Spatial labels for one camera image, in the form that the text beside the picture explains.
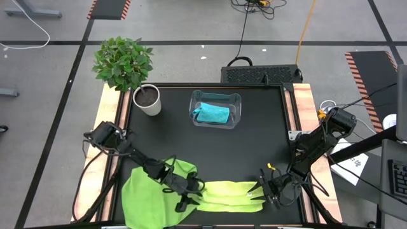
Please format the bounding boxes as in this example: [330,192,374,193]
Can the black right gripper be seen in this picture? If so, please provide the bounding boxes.
[247,168,301,211]

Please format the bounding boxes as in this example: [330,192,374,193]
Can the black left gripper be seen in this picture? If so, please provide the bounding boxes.
[162,170,205,213]

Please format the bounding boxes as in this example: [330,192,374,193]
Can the yellow-green microfiber towel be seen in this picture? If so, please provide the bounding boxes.
[197,180,266,213]

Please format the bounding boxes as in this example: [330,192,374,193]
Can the bright green microfiber towel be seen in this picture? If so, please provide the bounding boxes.
[121,158,200,229]

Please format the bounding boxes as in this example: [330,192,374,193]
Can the teal blue microfiber towel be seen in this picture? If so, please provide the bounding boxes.
[191,102,230,125]

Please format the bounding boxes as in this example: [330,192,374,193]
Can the clear plastic bin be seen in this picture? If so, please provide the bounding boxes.
[189,89,242,130]

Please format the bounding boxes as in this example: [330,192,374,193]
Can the white paper sheet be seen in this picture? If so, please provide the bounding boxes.
[330,136,369,186]

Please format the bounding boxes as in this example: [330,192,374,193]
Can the white plant pot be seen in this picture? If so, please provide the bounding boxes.
[132,83,162,116]

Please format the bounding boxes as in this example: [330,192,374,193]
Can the light wooden side board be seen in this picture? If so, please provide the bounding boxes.
[71,84,131,223]
[284,83,343,223]

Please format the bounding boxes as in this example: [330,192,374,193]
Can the black diagonal beam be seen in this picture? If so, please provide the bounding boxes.
[327,125,398,165]

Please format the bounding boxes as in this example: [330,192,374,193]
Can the black perforated computer case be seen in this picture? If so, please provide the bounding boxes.
[221,64,303,85]

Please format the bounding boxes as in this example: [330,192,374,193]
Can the black keyboard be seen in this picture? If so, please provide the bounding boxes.
[387,158,407,200]

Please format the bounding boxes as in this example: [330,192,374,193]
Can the grey desk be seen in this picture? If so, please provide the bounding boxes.
[378,138,407,222]

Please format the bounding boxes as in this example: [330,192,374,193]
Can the white round cup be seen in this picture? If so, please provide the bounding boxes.
[382,113,397,130]

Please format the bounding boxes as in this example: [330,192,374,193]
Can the green leafy plant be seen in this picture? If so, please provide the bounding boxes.
[92,34,155,92]

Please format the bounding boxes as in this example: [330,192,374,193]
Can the black hazard-striped floor mat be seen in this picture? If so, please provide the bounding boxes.
[86,0,132,21]
[345,50,399,134]

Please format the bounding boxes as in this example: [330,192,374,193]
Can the grey monitor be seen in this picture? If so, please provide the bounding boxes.
[396,63,407,142]

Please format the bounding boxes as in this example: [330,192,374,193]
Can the white coiled cable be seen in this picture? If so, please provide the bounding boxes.
[319,99,337,112]

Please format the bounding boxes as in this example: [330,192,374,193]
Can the yellow cable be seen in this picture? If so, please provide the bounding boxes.
[294,0,317,66]

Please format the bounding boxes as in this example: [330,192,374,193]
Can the tangled black cable bundle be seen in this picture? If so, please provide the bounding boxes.
[230,0,287,20]

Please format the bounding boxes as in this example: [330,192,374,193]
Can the white floor cable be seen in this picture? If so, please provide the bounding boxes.
[0,0,52,51]

